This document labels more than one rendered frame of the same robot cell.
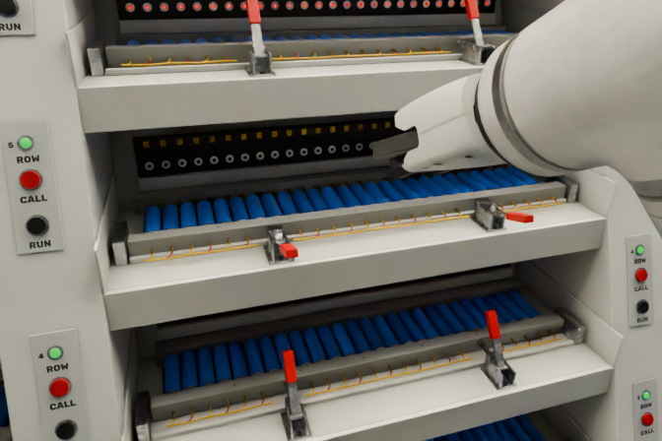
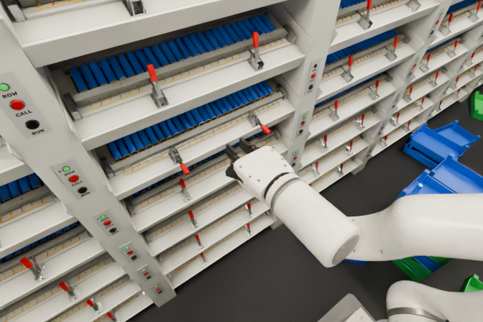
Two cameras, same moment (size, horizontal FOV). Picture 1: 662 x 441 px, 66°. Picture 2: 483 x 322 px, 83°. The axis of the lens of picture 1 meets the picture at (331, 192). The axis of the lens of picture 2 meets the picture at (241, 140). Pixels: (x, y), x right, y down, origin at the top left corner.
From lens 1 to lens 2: 48 cm
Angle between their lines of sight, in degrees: 45
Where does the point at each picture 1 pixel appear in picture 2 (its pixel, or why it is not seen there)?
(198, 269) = (146, 173)
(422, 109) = (246, 181)
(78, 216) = (97, 180)
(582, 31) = (295, 227)
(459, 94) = (259, 192)
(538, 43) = (284, 213)
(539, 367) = not seen: hidden behind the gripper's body
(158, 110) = (118, 134)
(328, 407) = (195, 185)
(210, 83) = (141, 119)
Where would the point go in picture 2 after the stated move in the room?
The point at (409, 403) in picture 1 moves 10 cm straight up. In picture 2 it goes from (223, 178) to (221, 160)
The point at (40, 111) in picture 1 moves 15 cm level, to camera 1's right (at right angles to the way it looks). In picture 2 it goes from (67, 155) to (145, 138)
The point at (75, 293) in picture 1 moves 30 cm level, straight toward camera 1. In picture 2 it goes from (104, 200) to (178, 294)
